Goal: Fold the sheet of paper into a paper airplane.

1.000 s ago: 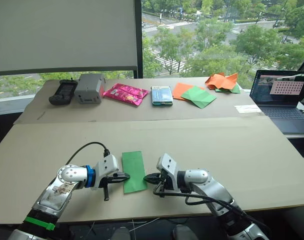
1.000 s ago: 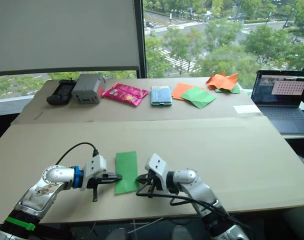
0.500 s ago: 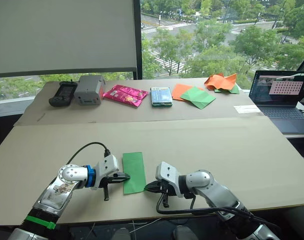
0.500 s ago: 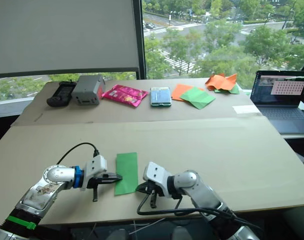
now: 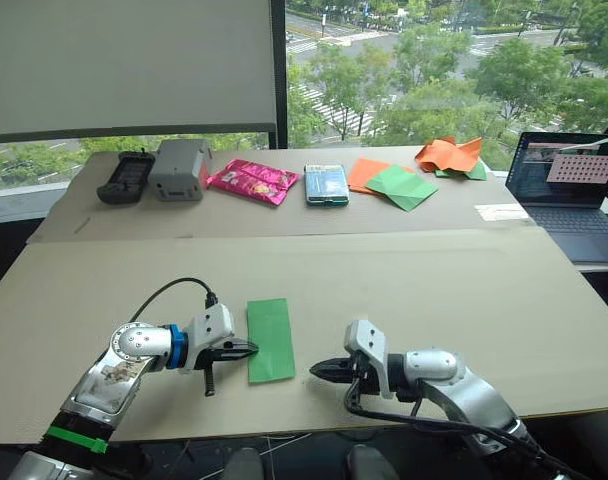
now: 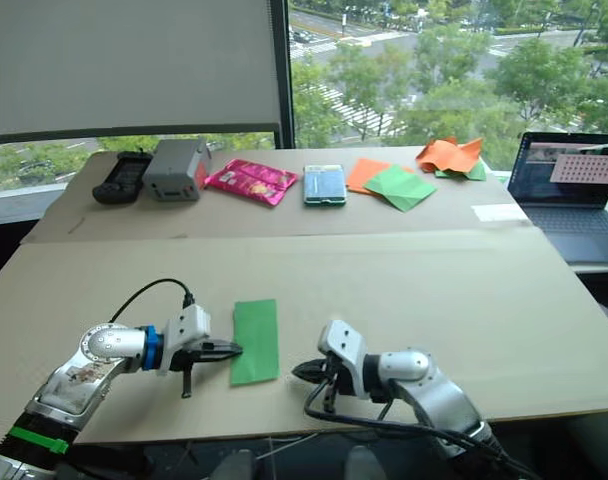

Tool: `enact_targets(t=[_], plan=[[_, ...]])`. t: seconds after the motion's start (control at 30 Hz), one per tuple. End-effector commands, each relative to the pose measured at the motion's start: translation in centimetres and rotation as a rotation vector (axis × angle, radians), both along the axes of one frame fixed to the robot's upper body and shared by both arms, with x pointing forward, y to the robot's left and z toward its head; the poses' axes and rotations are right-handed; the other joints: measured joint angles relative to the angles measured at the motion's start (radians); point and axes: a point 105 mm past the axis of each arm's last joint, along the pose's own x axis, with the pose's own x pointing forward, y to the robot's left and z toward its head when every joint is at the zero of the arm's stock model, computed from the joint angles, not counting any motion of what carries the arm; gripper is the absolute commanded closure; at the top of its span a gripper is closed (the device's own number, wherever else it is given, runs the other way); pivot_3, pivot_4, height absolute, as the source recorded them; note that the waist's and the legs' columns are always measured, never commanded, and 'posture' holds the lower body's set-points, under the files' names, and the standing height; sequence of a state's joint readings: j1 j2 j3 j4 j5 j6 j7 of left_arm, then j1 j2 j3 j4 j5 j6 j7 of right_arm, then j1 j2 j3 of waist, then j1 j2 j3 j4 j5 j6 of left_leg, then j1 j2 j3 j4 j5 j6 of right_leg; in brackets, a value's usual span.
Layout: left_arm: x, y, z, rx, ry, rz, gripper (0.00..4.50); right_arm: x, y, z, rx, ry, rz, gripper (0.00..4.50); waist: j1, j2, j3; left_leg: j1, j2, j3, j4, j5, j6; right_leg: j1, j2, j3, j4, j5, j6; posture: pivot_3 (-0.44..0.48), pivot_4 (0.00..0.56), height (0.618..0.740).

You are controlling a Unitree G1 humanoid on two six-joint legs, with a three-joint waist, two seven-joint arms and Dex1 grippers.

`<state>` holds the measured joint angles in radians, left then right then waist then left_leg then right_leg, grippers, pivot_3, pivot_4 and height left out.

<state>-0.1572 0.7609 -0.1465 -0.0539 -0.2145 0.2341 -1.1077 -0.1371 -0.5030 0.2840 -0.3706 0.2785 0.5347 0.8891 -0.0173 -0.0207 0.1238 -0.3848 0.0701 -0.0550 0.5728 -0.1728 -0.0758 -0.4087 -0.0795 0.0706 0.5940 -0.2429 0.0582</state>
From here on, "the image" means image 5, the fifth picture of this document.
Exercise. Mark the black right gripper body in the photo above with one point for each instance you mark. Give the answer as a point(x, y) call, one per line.
point(361, 372)

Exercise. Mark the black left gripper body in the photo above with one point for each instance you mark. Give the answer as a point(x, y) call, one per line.
point(219, 354)

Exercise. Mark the green paper sheet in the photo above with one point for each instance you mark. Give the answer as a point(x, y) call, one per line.
point(404, 189)
point(271, 340)

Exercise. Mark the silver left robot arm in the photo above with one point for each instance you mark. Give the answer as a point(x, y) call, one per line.
point(134, 345)

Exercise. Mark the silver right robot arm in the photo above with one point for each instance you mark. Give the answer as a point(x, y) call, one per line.
point(434, 365)

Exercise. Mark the brown cardboard sheet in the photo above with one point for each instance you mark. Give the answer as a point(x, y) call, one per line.
point(434, 300)
point(284, 220)

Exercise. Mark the flat green paper sheet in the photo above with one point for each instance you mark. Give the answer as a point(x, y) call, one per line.
point(404, 189)

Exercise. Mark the flat orange paper sheet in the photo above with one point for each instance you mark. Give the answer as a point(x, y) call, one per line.
point(364, 175)

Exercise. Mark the crumpled green paper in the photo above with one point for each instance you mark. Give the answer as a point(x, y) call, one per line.
point(476, 172)

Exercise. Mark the crumpled orange paper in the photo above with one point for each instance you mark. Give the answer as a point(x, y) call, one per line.
point(449, 152)

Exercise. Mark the dark rounded shape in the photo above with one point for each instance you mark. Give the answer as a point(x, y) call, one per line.
point(369, 462)

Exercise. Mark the pink snack packet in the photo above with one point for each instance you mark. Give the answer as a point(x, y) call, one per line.
point(254, 181)

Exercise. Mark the teal packaged box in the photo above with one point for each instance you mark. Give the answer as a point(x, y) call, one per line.
point(326, 184)

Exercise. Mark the grey box device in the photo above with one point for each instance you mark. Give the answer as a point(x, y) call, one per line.
point(176, 170)

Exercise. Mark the black handheld controller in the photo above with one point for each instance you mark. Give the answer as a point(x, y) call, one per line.
point(126, 175)

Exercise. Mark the dark open laptop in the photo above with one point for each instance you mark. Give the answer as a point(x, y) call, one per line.
point(559, 220)

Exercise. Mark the white roller blind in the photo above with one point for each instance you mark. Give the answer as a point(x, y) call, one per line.
point(124, 65)

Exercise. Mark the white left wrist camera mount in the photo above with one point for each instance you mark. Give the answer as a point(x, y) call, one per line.
point(211, 327)

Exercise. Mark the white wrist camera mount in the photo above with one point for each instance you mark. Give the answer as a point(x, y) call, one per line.
point(211, 327)
point(369, 340)

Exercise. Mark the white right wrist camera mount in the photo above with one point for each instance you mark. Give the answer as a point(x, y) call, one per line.
point(369, 340)

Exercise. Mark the dark window frame post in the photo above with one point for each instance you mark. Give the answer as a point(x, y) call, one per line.
point(280, 75)

